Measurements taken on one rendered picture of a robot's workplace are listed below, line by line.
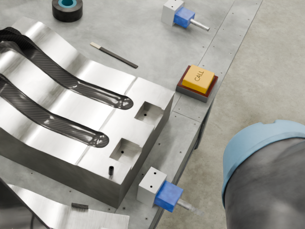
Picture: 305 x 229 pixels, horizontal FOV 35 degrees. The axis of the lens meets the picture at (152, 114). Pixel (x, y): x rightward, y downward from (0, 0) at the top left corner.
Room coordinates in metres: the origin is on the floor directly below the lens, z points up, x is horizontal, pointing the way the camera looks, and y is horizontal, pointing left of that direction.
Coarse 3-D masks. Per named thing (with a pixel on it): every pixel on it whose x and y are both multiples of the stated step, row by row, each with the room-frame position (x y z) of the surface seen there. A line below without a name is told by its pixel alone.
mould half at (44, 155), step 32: (32, 32) 0.76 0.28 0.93; (0, 64) 0.65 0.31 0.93; (32, 64) 0.68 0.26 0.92; (64, 64) 0.72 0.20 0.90; (96, 64) 0.75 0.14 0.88; (32, 96) 0.62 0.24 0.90; (64, 96) 0.64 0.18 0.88; (128, 96) 0.67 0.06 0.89; (160, 96) 0.69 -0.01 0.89; (0, 128) 0.53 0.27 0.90; (32, 128) 0.55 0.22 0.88; (96, 128) 0.58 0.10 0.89; (128, 128) 0.59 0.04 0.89; (160, 128) 0.65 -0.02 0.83; (32, 160) 0.51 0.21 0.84; (64, 160) 0.49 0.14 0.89; (96, 160) 0.50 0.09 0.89; (96, 192) 0.47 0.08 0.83
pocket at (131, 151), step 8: (120, 144) 0.56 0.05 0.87; (128, 144) 0.56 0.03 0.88; (136, 144) 0.55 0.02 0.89; (112, 152) 0.53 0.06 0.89; (120, 152) 0.55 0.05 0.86; (128, 152) 0.55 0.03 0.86; (136, 152) 0.55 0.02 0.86; (120, 160) 0.53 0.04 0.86; (128, 160) 0.53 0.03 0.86; (136, 160) 0.53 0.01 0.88
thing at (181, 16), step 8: (168, 0) 1.07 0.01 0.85; (176, 0) 1.07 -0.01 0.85; (168, 8) 1.04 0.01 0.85; (176, 8) 1.04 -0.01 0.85; (184, 8) 1.06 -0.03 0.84; (168, 16) 1.03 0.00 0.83; (176, 16) 1.03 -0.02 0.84; (184, 16) 1.03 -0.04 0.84; (192, 16) 1.04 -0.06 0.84; (168, 24) 1.03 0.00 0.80; (184, 24) 1.02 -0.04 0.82; (200, 24) 1.02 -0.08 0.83
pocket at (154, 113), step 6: (144, 102) 0.67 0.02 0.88; (144, 108) 0.67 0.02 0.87; (150, 108) 0.66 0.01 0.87; (156, 108) 0.66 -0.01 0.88; (138, 114) 0.64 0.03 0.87; (144, 114) 0.65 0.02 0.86; (150, 114) 0.65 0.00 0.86; (156, 114) 0.66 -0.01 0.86; (162, 114) 0.65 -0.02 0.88; (144, 120) 0.64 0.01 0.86; (150, 120) 0.64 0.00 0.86; (156, 120) 0.63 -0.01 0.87; (156, 126) 0.62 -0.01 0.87
